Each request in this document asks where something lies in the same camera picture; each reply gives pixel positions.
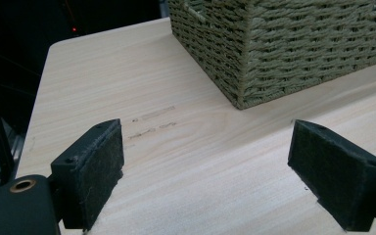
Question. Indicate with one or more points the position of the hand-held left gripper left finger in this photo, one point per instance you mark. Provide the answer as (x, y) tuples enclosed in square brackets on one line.
[(88, 173)]

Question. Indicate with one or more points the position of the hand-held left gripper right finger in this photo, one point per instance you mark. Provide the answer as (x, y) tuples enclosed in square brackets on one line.
[(336, 173)]

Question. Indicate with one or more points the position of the green woven basket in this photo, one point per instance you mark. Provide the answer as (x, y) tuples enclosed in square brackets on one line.
[(290, 49)]

